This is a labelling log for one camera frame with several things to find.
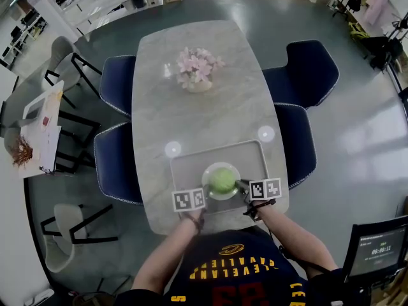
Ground dark blue padded chair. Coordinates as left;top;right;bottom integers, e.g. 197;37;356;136
261;40;340;110
273;102;318;190
93;120;145;207
99;54;138;119

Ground beige flower pot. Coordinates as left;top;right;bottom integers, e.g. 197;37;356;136
186;75;214;94

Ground green round vegetable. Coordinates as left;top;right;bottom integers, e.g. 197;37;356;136
208;167;238;195

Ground pink flower bunch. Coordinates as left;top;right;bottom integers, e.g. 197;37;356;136
175;46;226;89

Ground grey rectangular tray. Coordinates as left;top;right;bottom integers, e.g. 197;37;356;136
170;139;270;215

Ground person's right forearm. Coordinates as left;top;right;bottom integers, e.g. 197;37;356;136
254;200;339;272

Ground stack of white papers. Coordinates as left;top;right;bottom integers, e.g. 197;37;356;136
39;125;62;174

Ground white round dish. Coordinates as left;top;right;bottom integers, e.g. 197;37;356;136
201;161;242;201

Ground black screen with timer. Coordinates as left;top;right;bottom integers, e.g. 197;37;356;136
342;215;408;287

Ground black right wrist strap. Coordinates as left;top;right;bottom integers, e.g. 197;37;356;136
243;198;277;222

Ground person's left forearm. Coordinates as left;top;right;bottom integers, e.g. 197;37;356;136
131;208;207;295

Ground black tripod equipment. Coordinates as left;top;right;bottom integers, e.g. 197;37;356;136
360;20;408;73

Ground black wrist strap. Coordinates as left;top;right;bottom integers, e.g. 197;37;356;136
184;211;206;235
243;198;277;222

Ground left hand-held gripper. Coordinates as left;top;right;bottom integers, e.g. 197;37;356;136
171;185;212;213

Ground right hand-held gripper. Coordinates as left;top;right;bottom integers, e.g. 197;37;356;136
235;177;283;204

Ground white office desks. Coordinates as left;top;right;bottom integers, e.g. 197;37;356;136
0;8;48;68

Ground reddish dried plant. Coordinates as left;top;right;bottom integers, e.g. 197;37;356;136
8;135;34;168

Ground person's dark printed shirt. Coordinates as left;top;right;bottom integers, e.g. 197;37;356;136
113;226;353;306

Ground white side table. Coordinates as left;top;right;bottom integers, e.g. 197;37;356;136
3;80;65;179

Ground black left wrist strap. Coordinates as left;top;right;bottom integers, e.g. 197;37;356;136
184;211;206;235

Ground grey chair with black frame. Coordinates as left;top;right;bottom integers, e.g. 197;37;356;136
41;36;103;109
40;203;120;274

